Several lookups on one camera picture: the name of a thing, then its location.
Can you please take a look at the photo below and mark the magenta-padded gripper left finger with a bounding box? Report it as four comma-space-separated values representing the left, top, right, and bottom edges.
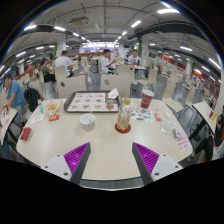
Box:
40, 142, 92, 185

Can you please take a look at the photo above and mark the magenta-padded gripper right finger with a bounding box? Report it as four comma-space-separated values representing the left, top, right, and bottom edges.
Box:
131, 142, 183, 186

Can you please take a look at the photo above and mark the clear bottle with yellow drink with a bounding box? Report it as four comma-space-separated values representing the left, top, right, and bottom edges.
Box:
115, 97, 133, 132

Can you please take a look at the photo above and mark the clear plastic packet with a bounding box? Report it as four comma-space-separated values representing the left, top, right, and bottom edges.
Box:
160, 119, 177, 138

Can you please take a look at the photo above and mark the white striped paper cup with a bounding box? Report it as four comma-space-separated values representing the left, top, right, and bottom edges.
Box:
79, 113, 96, 132

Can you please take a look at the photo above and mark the flat round red coaster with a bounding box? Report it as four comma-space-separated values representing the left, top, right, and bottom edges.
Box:
114, 122, 132, 135

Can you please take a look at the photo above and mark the white flyer with red print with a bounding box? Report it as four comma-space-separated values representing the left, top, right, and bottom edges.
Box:
174, 132, 193, 153

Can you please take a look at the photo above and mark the colourful sticker sheet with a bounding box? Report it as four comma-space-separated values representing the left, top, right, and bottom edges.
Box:
129, 105, 154, 125

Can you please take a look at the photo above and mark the white paper receipt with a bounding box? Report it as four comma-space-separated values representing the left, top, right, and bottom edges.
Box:
29, 113, 46, 126

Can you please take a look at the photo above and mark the clear bag with fries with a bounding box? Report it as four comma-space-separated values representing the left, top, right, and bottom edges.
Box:
42, 98, 64, 118

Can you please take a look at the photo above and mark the red flat packet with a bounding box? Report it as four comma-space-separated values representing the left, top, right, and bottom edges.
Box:
19, 126, 32, 142

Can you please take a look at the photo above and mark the brown tray with paper liner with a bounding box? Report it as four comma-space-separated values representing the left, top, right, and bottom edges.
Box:
63, 90, 122, 114

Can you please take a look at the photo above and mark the red paper drink cup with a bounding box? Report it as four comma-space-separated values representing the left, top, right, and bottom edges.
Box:
140, 88, 156, 110

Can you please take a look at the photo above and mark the small blue bottle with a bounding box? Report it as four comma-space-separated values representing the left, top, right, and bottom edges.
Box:
37, 99, 45, 114

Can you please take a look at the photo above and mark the beige chair with oval hole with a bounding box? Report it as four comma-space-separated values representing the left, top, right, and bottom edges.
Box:
57, 74, 88, 99
99, 73, 132, 99

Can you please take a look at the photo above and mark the crumpled white napkin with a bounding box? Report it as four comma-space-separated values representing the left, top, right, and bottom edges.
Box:
106, 87, 120, 100

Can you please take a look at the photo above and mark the black backpack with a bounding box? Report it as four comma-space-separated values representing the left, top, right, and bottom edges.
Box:
23, 87, 42, 113

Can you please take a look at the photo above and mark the beige neighbouring table with papers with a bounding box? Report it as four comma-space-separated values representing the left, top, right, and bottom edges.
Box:
0, 107, 18, 146

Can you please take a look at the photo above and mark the group of beige chairs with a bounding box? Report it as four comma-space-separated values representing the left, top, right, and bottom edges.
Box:
19, 56, 194, 101

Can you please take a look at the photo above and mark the group of ceiling lights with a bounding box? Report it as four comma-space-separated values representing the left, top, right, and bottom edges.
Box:
0, 6, 224, 88

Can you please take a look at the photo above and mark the ceiling air conditioner unit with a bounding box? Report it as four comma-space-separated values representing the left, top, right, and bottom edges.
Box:
69, 16, 90, 27

